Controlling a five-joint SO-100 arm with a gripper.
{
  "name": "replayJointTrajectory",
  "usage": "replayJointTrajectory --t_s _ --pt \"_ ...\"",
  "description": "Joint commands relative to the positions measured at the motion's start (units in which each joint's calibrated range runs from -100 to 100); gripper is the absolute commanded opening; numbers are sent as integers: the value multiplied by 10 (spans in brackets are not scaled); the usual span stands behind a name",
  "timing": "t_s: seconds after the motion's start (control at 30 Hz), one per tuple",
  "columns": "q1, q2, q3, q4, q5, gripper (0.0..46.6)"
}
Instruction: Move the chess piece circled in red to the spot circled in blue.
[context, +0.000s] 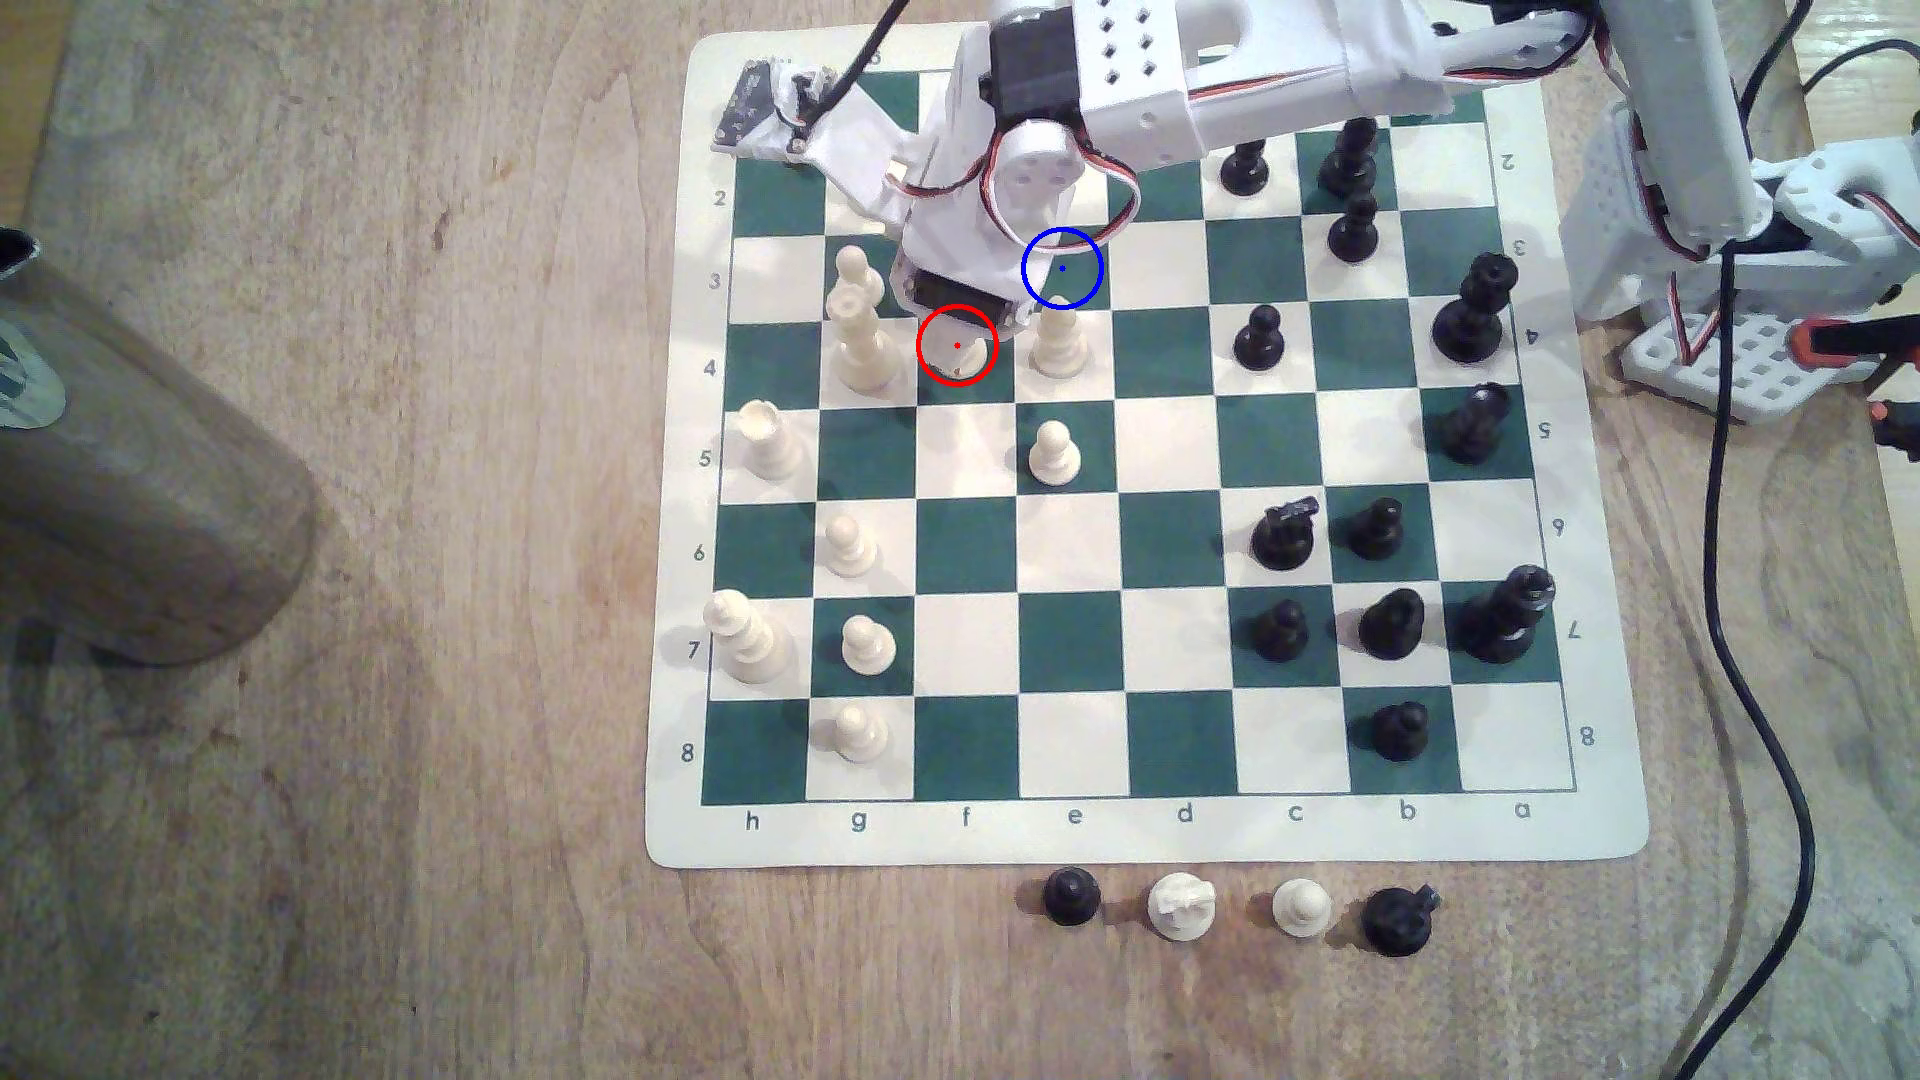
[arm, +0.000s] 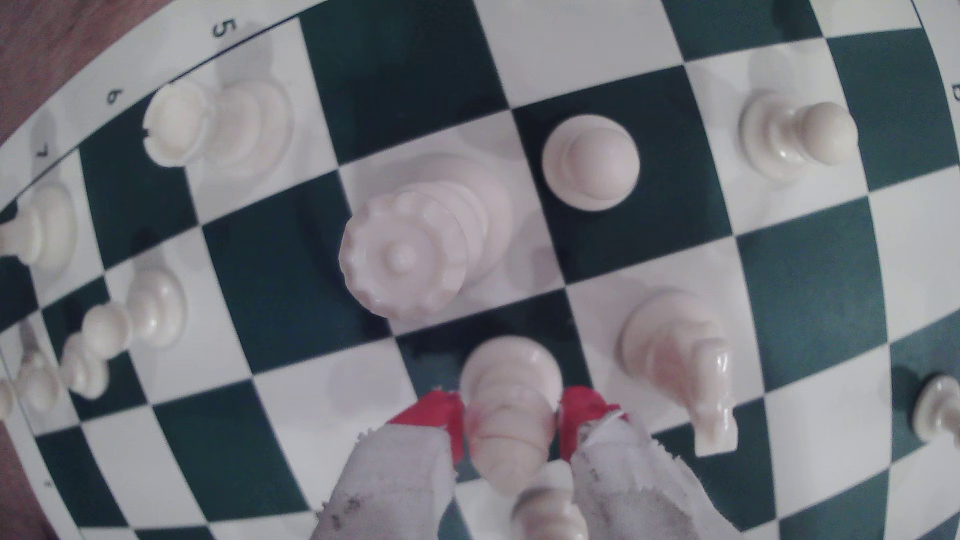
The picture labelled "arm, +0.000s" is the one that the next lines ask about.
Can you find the white king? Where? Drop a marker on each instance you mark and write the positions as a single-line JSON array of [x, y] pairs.
[[937, 409]]

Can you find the green and white chess mat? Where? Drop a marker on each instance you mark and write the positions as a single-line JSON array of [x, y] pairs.
[[285, 262]]

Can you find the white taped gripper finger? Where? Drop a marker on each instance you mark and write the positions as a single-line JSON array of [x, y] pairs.
[[390, 487], [637, 487]]

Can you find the white rook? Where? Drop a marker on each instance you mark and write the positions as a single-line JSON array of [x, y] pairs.
[[217, 124]]

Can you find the white pawn e4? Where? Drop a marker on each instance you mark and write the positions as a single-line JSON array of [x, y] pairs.
[[547, 517]]

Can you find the white queen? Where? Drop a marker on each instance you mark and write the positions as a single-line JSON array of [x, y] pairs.
[[405, 255]]

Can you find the white knight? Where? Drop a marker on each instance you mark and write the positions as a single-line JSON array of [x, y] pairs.
[[675, 360]]

